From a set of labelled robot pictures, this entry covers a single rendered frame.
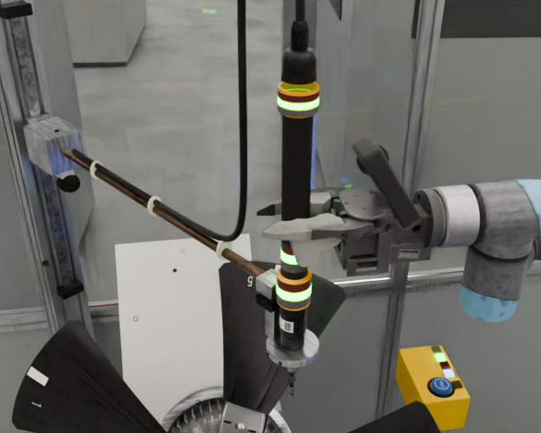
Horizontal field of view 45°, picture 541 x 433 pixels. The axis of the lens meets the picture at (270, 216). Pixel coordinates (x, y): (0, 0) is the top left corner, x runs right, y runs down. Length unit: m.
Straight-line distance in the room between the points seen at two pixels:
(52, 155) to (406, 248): 0.68
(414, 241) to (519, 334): 1.32
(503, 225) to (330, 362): 1.18
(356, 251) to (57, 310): 0.90
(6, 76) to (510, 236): 0.89
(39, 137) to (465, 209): 0.76
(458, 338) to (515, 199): 1.22
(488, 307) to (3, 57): 0.90
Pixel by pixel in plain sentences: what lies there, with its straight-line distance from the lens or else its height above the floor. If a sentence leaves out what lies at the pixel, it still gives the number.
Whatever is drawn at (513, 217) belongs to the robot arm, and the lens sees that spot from 0.82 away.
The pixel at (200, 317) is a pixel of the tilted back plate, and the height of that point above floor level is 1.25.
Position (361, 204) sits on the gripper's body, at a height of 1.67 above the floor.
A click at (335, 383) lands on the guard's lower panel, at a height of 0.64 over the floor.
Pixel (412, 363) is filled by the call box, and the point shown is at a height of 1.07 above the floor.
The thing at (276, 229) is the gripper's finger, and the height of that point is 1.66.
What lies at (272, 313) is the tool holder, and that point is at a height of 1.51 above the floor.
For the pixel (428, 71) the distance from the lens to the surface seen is 1.53.
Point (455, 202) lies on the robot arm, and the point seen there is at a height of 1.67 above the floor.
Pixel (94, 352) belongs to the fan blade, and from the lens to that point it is 1.00.
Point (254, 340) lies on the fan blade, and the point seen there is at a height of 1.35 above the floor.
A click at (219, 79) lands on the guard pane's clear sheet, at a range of 1.44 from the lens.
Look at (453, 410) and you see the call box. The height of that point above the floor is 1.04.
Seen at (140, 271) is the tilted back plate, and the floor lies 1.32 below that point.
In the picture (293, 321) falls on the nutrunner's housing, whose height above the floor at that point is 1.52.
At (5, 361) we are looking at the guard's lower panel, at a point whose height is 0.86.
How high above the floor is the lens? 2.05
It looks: 31 degrees down
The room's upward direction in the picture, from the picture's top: straight up
